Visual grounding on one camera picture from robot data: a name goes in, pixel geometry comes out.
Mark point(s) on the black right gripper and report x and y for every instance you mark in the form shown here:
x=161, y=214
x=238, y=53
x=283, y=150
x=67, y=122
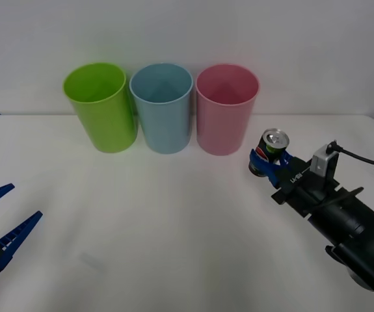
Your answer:
x=299, y=182

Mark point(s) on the dark drink can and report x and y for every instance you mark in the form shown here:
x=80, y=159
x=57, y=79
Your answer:
x=275, y=138

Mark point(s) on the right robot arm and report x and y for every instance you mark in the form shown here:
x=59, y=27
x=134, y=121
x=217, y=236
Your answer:
x=352, y=227

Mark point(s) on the pink plastic bin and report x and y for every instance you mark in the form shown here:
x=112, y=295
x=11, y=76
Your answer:
x=220, y=130

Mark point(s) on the pale blue plastic bin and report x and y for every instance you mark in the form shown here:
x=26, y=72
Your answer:
x=165, y=130

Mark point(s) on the yellow-green plastic bin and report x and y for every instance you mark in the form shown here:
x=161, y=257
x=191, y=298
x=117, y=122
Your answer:
x=108, y=126

